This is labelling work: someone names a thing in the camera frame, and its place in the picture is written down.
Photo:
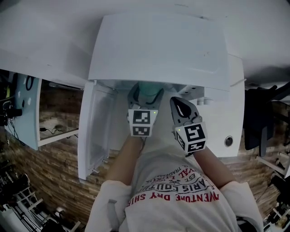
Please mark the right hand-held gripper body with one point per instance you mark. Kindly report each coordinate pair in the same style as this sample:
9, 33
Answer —
194, 136

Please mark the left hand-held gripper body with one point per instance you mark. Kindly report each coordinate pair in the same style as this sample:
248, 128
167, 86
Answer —
141, 123

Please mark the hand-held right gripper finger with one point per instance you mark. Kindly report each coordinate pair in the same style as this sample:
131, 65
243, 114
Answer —
193, 112
175, 115

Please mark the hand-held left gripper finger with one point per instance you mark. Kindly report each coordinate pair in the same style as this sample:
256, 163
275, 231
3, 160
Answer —
158, 98
133, 97

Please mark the green cup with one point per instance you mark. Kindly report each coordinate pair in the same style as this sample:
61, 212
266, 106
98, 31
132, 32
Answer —
148, 88

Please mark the white microwave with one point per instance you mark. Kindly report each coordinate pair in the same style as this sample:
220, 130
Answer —
158, 52

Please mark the person's right forearm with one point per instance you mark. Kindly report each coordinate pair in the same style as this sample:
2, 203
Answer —
215, 167

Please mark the person's left forearm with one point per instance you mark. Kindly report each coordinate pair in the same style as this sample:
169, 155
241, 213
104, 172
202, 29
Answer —
124, 160

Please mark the white desk with grommet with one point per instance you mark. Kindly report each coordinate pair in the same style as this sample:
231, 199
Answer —
226, 117

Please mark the grey desk grommet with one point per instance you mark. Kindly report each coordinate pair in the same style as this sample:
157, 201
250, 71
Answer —
228, 141

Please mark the black office chair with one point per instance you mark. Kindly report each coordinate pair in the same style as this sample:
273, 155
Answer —
258, 117

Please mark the person's white printed shirt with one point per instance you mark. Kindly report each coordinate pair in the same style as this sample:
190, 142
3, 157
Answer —
176, 204

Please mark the light blue table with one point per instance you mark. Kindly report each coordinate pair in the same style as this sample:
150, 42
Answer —
27, 113

